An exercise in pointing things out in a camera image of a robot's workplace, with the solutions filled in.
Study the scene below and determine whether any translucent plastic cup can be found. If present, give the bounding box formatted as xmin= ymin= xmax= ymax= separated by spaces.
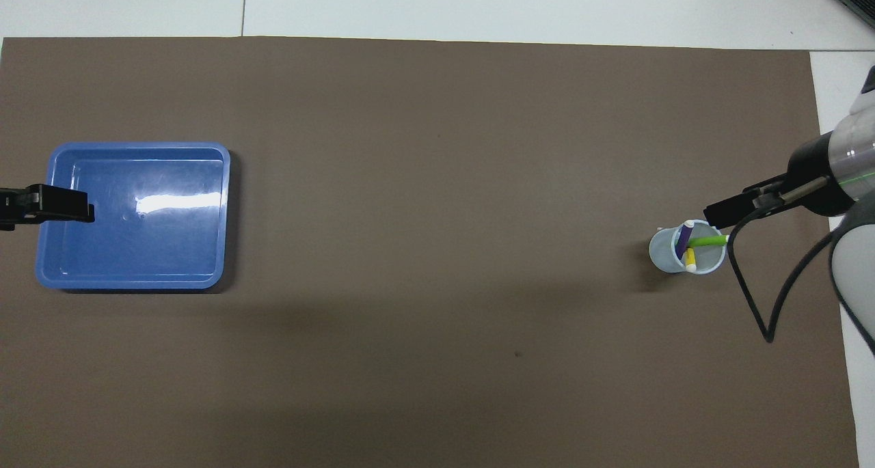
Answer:
xmin=649 ymin=220 xmax=727 ymax=276

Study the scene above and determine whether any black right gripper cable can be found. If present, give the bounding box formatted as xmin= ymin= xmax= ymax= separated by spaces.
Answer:
xmin=727 ymin=176 xmax=845 ymax=344

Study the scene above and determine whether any blue plastic tray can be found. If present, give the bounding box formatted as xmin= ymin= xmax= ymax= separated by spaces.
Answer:
xmin=36 ymin=142 xmax=231 ymax=291

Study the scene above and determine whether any brown table mat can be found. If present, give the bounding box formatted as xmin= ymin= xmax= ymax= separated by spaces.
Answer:
xmin=0 ymin=36 xmax=861 ymax=468

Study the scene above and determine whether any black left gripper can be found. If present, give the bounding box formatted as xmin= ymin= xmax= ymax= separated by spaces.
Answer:
xmin=0 ymin=184 xmax=95 ymax=231

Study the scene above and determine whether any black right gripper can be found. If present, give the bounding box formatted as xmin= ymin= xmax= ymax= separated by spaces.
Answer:
xmin=703 ymin=132 xmax=855 ymax=228

